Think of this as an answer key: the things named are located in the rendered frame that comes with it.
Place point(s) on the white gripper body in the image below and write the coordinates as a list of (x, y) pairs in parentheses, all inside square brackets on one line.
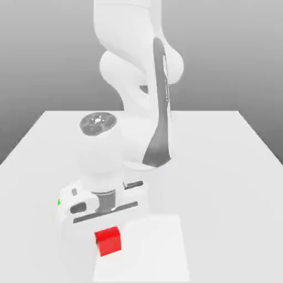
[(82, 227)]

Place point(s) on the small red cube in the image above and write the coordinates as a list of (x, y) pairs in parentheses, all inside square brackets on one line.
[(108, 242)]

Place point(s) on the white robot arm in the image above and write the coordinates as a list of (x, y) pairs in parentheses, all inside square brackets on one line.
[(132, 66)]

